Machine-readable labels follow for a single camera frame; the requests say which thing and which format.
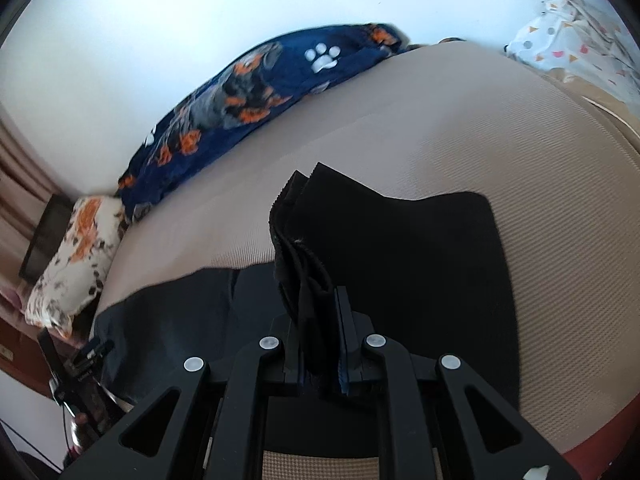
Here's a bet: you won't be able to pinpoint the black rectangular frame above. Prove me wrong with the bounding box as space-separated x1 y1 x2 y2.
19 192 76 281

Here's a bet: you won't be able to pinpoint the pink patterned curtain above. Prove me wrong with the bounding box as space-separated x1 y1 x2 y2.
0 120 56 301

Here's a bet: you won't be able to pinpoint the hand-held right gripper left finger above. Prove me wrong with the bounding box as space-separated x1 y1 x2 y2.
60 311 304 480

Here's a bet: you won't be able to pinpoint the white patterned cloth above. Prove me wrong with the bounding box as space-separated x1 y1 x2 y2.
502 0 640 91

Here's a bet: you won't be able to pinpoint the white orange floral pillow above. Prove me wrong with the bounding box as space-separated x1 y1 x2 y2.
25 195 128 338

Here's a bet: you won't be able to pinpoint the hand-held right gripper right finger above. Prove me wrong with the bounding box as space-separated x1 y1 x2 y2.
335 286 582 480

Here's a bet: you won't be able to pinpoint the blue printed blanket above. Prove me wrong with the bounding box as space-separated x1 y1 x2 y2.
117 22 403 223

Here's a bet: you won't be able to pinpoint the beige woven bed mat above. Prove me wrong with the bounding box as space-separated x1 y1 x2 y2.
95 40 640 480

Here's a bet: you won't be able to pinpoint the red wooden cabinet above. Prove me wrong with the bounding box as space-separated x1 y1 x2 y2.
0 285 58 398

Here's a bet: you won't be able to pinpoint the red bed frame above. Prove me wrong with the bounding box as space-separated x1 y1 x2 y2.
560 425 640 480

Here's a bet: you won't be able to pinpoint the black pants with orange lining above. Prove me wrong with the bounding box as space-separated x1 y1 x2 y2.
92 160 521 411

